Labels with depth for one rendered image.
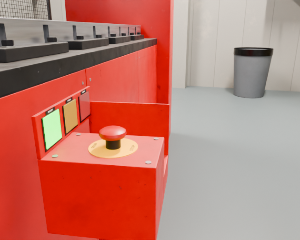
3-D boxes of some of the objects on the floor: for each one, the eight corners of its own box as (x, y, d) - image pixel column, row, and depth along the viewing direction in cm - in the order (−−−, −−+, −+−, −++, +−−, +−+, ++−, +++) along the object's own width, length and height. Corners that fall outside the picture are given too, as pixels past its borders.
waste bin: (263, 92, 436) (269, 47, 415) (270, 100, 387) (277, 50, 365) (228, 90, 447) (232, 46, 425) (230, 98, 397) (235, 49, 376)
